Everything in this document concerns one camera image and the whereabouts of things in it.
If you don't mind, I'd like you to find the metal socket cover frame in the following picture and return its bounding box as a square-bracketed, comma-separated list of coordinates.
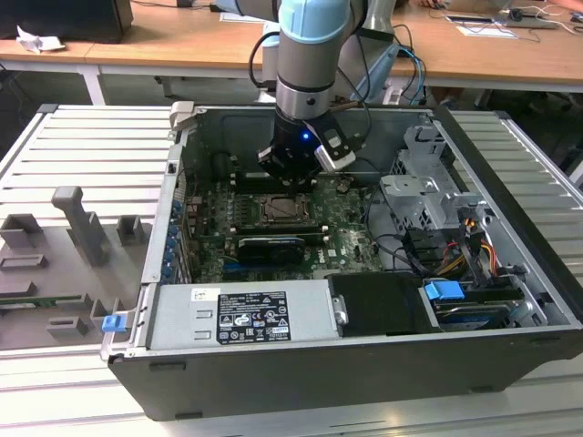
[260, 193, 315, 225]

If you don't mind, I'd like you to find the CPU socket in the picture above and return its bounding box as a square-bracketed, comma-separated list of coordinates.
[257, 190, 318, 228]

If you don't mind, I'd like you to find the green RAM stick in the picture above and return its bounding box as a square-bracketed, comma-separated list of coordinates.
[0, 294, 87, 311]
[237, 231, 328, 245]

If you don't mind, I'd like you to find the green motherboard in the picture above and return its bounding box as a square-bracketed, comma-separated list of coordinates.
[181, 175, 386, 283]

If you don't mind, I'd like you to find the silver metal drive cage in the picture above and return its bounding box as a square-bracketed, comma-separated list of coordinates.
[380, 125, 493, 238]

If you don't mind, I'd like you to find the white paper sheet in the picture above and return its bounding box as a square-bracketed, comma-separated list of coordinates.
[456, 25, 520, 41]
[219, 11, 268, 24]

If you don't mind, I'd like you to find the black plastic shroud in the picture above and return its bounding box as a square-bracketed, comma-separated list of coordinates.
[327, 272, 438, 338]

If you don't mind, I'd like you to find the grey power supply unit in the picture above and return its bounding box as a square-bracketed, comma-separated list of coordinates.
[148, 279, 343, 351]

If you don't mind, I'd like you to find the hard disk in blue carrier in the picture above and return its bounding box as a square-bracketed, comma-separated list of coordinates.
[422, 279, 525, 330]

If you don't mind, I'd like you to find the black open PC case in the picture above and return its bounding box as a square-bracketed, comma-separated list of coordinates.
[99, 100, 583, 422]

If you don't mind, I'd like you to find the black box on desk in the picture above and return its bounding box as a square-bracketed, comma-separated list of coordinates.
[0, 0, 134, 46]

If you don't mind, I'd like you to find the grey parts rack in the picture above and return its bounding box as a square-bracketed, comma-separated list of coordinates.
[0, 185, 154, 351]

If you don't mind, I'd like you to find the crumpled white paper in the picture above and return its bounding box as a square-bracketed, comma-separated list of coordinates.
[15, 25, 67, 56]

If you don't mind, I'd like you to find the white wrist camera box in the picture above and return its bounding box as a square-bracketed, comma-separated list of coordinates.
[312, 128, 357, 173]

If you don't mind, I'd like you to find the grey case handle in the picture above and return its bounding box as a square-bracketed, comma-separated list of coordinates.
[167, 100, 198, 134]

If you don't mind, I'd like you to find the blue cable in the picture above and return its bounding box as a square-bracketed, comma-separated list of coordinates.
[395, 45, 428, 106]

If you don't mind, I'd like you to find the yellow red wire bundle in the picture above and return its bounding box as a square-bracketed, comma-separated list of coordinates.
[435, 218, 497, 277]

